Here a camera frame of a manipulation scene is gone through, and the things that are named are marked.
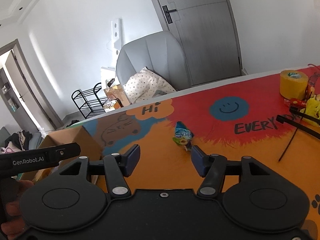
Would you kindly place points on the blue avocado snack packet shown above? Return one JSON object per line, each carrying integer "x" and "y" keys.
{"x": 183, "y": 136}

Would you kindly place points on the white dotted pillow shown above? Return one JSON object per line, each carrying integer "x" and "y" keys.
{"x": 145, "y": 85}

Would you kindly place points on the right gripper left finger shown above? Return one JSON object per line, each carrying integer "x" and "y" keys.
{"x": 78, "y": 194}

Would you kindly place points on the brown cardboard box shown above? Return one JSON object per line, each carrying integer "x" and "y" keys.
{"x": 89, "y": 147}

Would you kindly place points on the grey door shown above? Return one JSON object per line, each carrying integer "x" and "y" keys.
{"x": 206, "y": 31}

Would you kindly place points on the grey armchair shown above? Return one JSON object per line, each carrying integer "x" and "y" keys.
{"x": 159, "y": 52}

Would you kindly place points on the white perforated board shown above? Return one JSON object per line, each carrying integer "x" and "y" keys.
{"x": 116, "y": 42}

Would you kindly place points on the brown paper bag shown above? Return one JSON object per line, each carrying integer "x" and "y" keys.
{"x": 116, "y": 98}

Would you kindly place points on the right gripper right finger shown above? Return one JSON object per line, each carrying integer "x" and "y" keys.
{"x": 252, "y": 194}

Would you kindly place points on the person's left hand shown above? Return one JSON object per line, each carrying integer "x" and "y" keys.
{"x": 16, "y": 226}

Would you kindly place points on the red patterned snack wrapper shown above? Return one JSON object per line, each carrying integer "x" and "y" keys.
{"x": 299, "y": 104}

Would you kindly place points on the yellow plastic bag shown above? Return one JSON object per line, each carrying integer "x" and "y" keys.
{"x": 312, "y": 107}

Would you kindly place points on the black folding stand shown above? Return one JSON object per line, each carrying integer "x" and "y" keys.
{"x": 297, "y": 125}

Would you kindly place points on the colourful table mat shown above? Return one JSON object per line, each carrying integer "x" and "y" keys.
{"x": 232, "y": 118}

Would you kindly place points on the yellow tape roll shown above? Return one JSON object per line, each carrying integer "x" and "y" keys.
{"x": 293, "y": 84}

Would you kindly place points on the black door handle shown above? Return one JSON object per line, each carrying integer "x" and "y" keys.
{"x": 167, "y": 13}

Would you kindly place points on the black shoe rack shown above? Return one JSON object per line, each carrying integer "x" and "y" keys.
{"x": 88, "y": 102}

